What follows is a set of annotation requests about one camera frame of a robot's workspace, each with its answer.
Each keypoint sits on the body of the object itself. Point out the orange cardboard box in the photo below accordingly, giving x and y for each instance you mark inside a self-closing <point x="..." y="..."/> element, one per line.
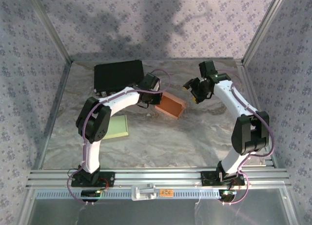
<point x="170" y="108"/>

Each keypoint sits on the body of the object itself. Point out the light green paper box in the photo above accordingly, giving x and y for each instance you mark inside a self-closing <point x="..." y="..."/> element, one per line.
<point x="119" y="127"/>

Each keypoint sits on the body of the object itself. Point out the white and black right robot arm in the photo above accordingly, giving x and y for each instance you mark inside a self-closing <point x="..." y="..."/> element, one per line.
<point x="231" y="98"/>

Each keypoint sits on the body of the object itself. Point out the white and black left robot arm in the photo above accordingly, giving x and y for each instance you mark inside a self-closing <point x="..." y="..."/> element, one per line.
<point x="122" y="100"/>

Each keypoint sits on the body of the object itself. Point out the black hard case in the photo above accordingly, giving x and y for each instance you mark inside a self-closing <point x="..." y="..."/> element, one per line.
<point x="114" y="73"/>

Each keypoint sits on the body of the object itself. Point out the orange label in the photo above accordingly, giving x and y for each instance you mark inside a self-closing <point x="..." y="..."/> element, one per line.
<point x="166" y="192"/>

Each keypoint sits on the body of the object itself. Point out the right control board green light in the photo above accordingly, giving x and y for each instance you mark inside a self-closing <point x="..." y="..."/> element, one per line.
<point x="226" y="194"/>

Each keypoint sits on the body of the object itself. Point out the control board green light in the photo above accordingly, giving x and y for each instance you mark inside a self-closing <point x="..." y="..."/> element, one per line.
<point x="226" y="194"/>
<point x="90" y="193"/>

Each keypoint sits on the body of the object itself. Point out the grey metal sheet panel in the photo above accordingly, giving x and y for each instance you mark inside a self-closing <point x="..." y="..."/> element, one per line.
<point x="158" y="212"/>

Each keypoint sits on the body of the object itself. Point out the left control board green light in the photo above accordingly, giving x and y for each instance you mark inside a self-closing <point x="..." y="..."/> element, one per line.
<point x="90" y="193"/>

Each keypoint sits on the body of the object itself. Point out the aluminium right side rail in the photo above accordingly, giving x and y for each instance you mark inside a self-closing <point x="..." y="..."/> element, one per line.
<point x="249" y="88"/>

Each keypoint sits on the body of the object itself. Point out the aluminium front frame rail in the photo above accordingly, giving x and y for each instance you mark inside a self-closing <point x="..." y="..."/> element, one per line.
<point x="158" y="177"/>

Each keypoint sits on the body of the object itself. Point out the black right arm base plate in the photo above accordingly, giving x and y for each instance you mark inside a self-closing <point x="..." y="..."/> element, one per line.
<point x="207" y="178"/>

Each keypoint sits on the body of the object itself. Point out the aluminium right frame post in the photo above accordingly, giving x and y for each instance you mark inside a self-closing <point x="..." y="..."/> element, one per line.
<point x="263" y="27"/>

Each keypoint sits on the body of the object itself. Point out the aluminium frame post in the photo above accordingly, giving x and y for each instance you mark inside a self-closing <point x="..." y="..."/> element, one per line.
<point x="50" y="27"/>
<point x="263" y="27"/>

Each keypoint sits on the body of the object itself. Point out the aluminium left side rail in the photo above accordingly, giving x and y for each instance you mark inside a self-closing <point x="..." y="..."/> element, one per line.
<point x="58" y="105"/>

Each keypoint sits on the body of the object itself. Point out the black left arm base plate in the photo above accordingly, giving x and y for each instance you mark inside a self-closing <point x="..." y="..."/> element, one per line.
<point x="107" y="178"/>

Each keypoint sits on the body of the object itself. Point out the white plastic bracket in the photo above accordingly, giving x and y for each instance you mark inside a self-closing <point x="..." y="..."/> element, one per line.
<point x="142" y="193"/>

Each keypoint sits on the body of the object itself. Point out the aluminium left frame post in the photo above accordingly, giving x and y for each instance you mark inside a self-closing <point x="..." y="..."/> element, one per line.
<point x="50" y="27"/>

